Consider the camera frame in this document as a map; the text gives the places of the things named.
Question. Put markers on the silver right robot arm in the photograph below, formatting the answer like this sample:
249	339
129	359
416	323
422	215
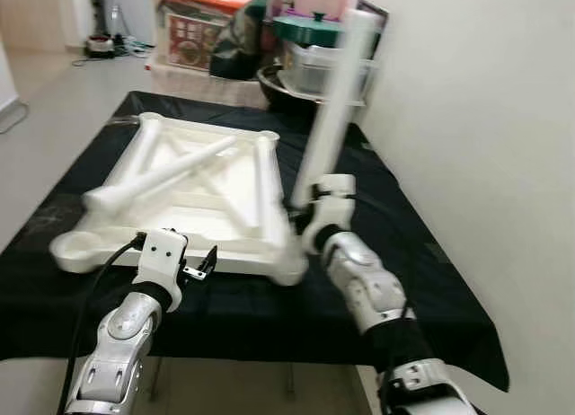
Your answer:
364	285

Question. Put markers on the green round pot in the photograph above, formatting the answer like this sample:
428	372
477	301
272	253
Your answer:
305	30

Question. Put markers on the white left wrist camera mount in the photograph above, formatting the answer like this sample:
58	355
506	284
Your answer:
162	253

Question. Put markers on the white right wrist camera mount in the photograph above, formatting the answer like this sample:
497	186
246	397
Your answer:
331	208

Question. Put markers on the black tablecloth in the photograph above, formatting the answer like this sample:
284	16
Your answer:
269	325

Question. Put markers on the black wok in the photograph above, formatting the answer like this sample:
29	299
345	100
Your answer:
278	92

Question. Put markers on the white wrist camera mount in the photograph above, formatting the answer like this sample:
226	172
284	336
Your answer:
331	208
162	253

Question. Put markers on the orange lid storage box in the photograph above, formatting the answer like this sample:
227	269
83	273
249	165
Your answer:
190	39

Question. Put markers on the beige cloth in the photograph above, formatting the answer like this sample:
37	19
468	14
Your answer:
198	84

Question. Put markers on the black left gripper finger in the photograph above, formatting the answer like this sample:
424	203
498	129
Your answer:
208	260

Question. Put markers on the metal folding table leg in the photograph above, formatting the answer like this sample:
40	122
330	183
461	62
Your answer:
158	379
290	381

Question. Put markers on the dark picture frame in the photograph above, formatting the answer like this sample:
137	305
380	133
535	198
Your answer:
383	13

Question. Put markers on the white plastic table leg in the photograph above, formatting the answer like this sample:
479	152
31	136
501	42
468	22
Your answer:
262	181
337	101
162	174

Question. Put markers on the white plastic table top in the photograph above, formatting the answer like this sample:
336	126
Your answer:
207	226

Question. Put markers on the clear plastic storage box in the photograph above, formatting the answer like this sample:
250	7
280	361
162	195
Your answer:
305	69

